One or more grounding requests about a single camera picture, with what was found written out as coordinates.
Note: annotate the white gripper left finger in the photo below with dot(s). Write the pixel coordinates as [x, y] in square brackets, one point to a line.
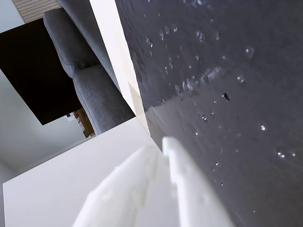
[132, 189]

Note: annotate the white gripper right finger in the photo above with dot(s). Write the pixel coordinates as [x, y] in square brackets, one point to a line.
[189, 189]

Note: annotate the dark grey table mat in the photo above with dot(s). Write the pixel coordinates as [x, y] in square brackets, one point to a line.
[225, 118]

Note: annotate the brown cardboard box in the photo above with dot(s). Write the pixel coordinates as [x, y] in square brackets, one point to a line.
[86, 124]

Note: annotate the grey fabric sofa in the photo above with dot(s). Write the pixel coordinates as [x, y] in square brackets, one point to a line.
[99, 99]

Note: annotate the black flat panel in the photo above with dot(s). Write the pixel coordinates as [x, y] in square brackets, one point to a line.
[30, 71]

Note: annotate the white slatted blind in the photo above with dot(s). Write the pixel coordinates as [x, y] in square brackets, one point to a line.
[35, 10]

